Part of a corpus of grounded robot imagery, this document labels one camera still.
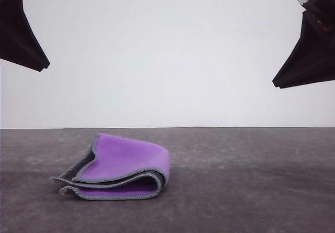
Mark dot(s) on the purple towel with grey hem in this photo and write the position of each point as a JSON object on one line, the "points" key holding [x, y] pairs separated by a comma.
{"points": [[125, 154]]}

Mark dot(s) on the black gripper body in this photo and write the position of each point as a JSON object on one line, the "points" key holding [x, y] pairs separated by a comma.
{"points": [[319, 8]]}

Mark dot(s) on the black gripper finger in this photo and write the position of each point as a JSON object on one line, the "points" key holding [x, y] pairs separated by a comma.
{"points": [[13, 52], [21, 21], [306, 47], [316, 70]]}

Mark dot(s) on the grey table cloth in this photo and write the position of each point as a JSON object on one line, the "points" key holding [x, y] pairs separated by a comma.
{"points": [[235, 191]]}

